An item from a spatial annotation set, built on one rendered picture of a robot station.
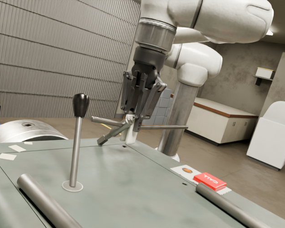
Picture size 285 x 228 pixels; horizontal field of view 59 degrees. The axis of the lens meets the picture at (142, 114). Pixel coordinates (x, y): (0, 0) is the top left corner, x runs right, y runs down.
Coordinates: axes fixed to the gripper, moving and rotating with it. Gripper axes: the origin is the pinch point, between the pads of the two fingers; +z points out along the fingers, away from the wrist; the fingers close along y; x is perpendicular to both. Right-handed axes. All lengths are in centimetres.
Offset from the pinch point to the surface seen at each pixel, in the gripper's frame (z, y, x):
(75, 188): 6.4, -10.6, 21.1
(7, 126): 9.6, 27.9, 18.3
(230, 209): 5.4, -28.5, -1.5
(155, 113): 90, 324, -429
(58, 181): 6.6, -7.1, 22.4
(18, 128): 9.0, 24.6, 16.8
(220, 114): 53, 221, -546
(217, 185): 5.4, -22.0, -9.4
